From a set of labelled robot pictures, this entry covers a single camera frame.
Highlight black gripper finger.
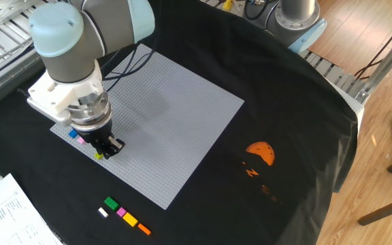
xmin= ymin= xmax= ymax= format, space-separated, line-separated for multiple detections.
xmin=93 ymin=142 xmax=110 ymax=160
xmin=105 ymin=135 xmax=127 ymax=160

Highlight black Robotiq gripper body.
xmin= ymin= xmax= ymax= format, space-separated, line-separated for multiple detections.
xmin=76 ymin=119 xmax=114 ymax=148

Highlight dark green Lego brick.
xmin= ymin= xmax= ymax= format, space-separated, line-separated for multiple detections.
xmin=103 ymin=196 xmax=120 ymax=211

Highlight grey Lego baseplate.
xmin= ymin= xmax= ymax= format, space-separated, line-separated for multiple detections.
xmin=50 ymin=43 xmax=245 ymax=210

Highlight yellow Lego brick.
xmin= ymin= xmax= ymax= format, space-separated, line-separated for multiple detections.
xmin=122 ymin=212 xmax=139 ymax=228

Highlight orange narrow Lego brick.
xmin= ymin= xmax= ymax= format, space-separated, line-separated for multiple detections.
xmin=137 ymin=223 xmax=152 ymax=236

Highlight white printed paper sheets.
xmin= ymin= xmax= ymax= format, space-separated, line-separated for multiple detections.
xmin=0 ymin=173 xmax=64 ymax=245

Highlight black cloth with orange print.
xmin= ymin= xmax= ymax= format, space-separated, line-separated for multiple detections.
xmin=0 ymin=0 xmax=359 ymax=245

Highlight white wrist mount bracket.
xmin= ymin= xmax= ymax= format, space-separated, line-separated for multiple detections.
xmin=27 ymin=59 xmax=105 ymax=127

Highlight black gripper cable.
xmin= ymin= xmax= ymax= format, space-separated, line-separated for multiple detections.
xmin=100 ymin=44 xmax=156 ymax=93

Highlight aluminium frame post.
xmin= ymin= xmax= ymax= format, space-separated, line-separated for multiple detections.
xmin=354 ymin=30 xmax=392 ymax=105

